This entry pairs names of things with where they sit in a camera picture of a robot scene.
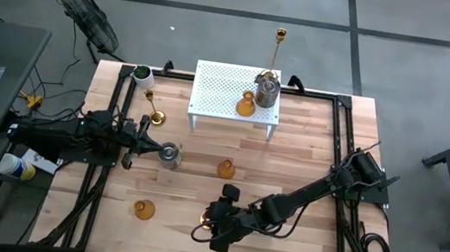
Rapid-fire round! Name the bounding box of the black wire floor fan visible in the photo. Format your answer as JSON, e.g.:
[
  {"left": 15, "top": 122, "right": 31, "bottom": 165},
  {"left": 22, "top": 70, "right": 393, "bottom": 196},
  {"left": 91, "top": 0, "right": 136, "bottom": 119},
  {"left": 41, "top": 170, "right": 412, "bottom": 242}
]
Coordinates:
[{"left": 45, "top": 0, "right": 135, "bottom": 68}]

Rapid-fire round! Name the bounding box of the short brass candlestick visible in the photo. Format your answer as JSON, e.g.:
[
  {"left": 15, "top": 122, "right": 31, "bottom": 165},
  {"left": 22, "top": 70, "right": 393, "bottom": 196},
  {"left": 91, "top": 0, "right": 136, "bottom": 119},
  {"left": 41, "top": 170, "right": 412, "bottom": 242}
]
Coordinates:
[{"left": 198, "top": 210, "right": 214, "bottom": 231}]

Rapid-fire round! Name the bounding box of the white bottle yellow cap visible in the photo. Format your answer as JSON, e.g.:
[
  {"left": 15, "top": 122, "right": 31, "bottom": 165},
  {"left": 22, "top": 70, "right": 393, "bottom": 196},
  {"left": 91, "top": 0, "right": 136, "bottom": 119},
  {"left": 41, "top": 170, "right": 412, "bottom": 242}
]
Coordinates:
[{"left": 0, "top": 151, "right": 39, "bottom": 184}]

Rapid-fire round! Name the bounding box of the medium brass candlestick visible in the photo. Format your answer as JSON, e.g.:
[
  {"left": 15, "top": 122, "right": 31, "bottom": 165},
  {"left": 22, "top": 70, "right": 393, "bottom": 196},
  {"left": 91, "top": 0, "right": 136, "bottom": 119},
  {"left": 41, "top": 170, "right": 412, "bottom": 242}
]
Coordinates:
[{"left": 139, "top": 88, "right": 171, "bottom": 128}]

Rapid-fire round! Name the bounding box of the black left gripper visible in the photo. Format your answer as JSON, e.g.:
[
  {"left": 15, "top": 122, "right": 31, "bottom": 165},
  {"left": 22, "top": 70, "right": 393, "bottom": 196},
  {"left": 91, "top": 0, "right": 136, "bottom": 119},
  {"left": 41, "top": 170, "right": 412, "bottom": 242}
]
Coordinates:
[{"left": 117, "top": 111, "right": 168, "bottom": 175}]

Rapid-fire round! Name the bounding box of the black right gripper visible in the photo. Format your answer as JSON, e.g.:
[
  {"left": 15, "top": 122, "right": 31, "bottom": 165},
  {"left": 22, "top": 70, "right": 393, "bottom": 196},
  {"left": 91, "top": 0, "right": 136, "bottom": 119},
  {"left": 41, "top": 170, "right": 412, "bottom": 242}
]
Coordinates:
[{"left": 202, "top": 181, "right": 263, "bottom": 252}]

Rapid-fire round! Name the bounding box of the white paper sheet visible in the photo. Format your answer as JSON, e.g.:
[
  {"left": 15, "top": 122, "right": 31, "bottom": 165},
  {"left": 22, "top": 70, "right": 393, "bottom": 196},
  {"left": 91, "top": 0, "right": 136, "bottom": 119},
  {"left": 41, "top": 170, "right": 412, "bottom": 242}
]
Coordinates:
[{"left": 20, "top": 147, "right": 62, "bottom": 177}]

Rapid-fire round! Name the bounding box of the white pot with green plant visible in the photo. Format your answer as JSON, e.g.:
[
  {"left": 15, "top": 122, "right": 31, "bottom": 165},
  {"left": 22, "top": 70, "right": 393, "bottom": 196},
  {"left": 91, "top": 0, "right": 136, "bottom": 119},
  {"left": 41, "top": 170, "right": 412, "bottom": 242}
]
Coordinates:
[{"left": 129, "top": 63, "right": 158, "bottom": 92}]

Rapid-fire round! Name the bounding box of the white perforated metal shelf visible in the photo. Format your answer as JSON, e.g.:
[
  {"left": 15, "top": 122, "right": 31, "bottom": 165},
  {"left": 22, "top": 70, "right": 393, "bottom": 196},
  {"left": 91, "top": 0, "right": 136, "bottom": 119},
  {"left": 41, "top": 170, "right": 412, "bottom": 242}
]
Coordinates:
[{"left": 185, "top": 58, "right": 287, "bottom": 142}]

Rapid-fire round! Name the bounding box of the coiled black cable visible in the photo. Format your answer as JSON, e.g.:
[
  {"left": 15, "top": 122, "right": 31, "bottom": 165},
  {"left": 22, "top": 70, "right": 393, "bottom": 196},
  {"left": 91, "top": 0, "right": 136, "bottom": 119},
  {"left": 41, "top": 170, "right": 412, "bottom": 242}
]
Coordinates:
[{"left": 355, "top": 220, "right": 401, "bottom": 252}]

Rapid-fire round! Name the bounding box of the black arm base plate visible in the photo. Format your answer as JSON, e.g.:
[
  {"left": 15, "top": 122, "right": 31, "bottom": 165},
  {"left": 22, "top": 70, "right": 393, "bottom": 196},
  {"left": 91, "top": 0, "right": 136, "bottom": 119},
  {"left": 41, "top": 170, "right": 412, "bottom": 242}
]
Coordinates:
[
  {"left": 326, "top": 163, "right": 394, "bottom": 206},
  {"left": 57, "top": 138, "right": 124, "bottom": 170}
]

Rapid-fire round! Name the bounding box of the grey label tin candle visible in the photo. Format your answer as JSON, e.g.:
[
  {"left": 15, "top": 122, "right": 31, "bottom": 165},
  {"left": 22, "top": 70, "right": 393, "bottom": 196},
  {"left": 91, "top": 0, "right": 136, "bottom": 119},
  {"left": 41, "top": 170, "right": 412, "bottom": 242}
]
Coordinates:
[{"left": 253, "top": 74, "right": 282, "bottom": 111}]

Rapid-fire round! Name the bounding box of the tall brass candlestick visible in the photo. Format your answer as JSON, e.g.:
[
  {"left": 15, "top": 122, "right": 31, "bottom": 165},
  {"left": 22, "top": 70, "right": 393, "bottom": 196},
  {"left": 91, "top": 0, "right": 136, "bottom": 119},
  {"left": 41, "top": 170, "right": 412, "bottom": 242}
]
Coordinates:
[{"left": 258, "top": 25, "right": 289, "bottom": 85}]

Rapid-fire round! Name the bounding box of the black clamp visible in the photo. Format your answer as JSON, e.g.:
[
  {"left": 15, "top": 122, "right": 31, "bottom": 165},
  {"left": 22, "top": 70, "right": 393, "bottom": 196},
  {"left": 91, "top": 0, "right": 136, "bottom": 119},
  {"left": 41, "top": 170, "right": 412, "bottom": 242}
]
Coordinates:
[
  {"left": 161, "top": 60, "right": 176, "bottom": 78},
  {"left": 285, "top": 73, "right": 307, "bottom": 95}
]

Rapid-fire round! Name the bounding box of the yellow plug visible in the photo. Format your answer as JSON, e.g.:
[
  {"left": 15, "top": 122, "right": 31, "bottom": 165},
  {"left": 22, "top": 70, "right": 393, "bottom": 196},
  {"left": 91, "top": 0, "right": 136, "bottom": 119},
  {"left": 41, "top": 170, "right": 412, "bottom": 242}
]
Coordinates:
[{"left": 16, "top": 90, "right": 46, "bottom": 112}]

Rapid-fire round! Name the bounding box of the black aluminium frame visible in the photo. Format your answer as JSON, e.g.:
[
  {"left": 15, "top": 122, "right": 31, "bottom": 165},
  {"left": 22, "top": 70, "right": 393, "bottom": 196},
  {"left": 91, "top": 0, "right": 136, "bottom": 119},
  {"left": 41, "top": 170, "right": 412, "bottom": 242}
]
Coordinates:
[{"left": 28, "top": 53, "right": 419, "bottom": 252}]

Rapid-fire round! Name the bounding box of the amber ribbed glass candle holder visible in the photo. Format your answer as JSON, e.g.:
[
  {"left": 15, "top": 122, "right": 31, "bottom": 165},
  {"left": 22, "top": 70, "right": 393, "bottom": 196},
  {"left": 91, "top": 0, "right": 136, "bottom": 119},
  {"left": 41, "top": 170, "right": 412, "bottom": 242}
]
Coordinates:
[
  {"left": 234, "top": 89, "right": 259, "bottom": 119},
  {"left": 131, "top": 198, "right": 157, "bottom": 223},
  {"left": 215, "top": 157, "right": 238, "bottom": 181}
]

